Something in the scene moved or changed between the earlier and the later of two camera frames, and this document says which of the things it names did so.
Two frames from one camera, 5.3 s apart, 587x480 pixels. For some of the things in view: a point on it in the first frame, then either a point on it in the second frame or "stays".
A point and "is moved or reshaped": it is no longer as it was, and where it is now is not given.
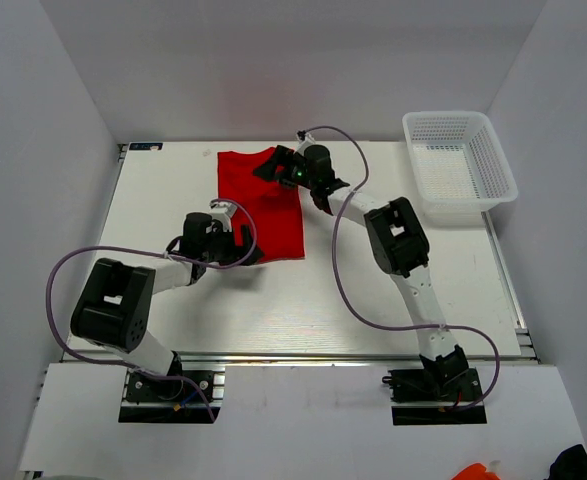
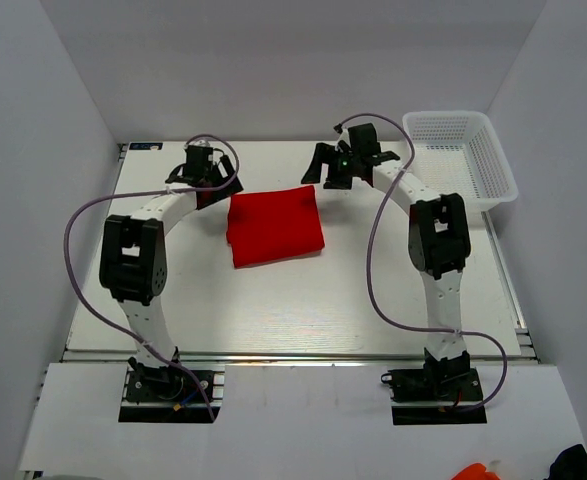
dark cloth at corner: (574, 463) stays
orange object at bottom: (476, 471) stays
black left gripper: (237, 252) → (224, 192)
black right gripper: (284, 157) → (322, 155)
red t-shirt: (275, 206) is moved or reshaped
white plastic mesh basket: (457, 164) stays
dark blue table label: (145, 146) stays
